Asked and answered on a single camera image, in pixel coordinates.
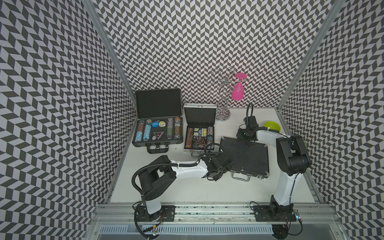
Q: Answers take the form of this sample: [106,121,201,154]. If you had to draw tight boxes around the black carbon poker case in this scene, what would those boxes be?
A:
[220,137,270,182]

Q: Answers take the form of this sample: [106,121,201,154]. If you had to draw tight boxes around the small silver poker case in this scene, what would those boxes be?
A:
[184,104,217,157]

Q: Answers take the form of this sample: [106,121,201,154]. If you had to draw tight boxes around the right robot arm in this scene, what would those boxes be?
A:
[237,116,312,222]

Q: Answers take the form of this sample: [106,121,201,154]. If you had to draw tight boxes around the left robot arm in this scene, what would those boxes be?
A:
[131,152,234,216]

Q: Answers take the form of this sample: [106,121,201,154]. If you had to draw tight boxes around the large black poker case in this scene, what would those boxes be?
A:
[132,89,184,154]

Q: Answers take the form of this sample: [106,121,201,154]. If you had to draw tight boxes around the lime green bowl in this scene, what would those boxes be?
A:
[264,121,281,132]

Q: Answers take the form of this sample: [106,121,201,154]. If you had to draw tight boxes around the pink wine glass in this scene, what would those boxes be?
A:
[232,73,248,101]

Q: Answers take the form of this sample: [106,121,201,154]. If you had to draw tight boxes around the black red triangle plaque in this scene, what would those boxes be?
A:
[152,132,164,140]

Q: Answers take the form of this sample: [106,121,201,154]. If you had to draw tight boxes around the chrome wire glass rack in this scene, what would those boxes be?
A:
[211,67,235,122]

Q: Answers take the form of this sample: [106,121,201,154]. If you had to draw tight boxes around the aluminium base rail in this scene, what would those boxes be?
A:
[90,203,341,225]

